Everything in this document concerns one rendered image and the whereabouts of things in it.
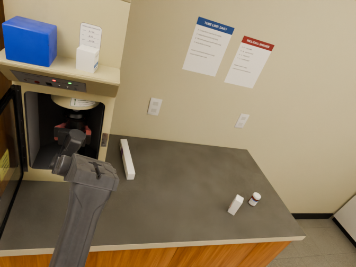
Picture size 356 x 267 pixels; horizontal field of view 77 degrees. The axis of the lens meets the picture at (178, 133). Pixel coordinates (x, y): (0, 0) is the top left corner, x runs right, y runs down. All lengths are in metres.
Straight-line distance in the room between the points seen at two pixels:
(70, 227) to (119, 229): 0.60
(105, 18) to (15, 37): 0.24
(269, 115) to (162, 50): 0.90
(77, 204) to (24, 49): 0.45
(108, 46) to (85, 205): 0.53
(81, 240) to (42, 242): 0.57
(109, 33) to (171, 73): 0.60
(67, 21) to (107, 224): 0.74
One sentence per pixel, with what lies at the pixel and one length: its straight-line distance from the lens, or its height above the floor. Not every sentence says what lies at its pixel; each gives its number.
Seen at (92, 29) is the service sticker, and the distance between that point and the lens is 0.78.
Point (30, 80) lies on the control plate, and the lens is 0.82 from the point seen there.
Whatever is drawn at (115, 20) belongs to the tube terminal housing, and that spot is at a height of 1.65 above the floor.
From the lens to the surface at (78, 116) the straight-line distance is 1.00.
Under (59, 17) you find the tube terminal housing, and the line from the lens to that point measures 0.79.
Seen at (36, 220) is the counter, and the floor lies 0.94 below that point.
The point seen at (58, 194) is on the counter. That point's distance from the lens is 1.11.
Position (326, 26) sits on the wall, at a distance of 1.66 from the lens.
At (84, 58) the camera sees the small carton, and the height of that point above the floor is 1.55.
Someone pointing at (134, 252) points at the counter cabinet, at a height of 0.81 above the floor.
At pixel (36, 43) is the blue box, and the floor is 1.57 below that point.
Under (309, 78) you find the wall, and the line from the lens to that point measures 1.75.
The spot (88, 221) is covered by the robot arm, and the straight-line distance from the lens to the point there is 0.42.
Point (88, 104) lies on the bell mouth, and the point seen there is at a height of 1.34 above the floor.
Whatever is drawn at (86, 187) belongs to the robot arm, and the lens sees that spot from 0.41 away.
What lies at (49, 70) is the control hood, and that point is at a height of 1.51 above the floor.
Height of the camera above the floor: 1.79
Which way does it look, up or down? 32 degrees down
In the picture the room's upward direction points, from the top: 20 degrees clockwise
